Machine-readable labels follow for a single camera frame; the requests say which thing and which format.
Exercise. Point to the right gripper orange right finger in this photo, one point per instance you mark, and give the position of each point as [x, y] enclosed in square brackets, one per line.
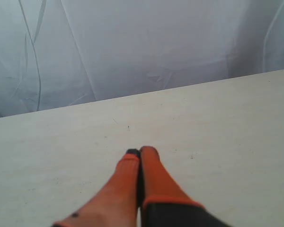
[165, 204]

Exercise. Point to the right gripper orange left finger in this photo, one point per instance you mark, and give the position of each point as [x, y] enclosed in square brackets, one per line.
[115, 204]

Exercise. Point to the white backdrop cloth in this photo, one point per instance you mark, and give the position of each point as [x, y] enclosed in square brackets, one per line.
[56, 53]

